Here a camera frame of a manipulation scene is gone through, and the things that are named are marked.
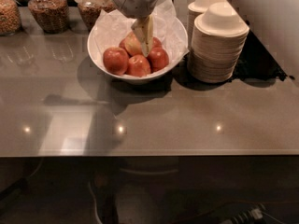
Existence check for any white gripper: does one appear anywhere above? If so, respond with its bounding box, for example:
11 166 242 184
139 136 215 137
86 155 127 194
74 0 158 57

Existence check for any red apple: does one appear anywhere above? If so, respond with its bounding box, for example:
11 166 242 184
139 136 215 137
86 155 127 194
147 47 169 73
126 54 151 77
103 47 129 76
152 37 162 48

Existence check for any red-yellow apple on top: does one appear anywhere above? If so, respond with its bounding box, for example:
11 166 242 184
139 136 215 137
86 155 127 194
124 32 142 56

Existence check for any white ceramic bowl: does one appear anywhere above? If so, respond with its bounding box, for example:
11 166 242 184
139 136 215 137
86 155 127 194
86 4 189 85

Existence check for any right glass jar of granola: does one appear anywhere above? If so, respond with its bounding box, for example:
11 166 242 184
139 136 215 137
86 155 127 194
77 2 115 31

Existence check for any glass jar of granola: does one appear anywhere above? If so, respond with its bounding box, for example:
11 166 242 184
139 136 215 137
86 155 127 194
28 0 69 34
77 2 115 31

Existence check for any middle glass jar of granola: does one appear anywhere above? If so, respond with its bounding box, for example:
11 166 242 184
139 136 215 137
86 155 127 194
28 0 69 34

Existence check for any rear stack of paper bowls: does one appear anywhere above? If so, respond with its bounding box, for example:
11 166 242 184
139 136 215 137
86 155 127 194
187 0 225 46

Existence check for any stack of paper bowls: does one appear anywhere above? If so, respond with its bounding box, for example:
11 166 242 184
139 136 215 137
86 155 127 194
187 2 249 83
187 0 225 46

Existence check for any front stack of paper bowls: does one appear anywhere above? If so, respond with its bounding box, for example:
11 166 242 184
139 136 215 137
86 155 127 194
187 2 249 83

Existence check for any left glass jar of cereal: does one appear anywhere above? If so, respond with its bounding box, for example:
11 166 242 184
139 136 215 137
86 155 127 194
0 0 21 35

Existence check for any black cutlery holder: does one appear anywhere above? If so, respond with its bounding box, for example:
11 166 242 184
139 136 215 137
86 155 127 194
233 32 288 81

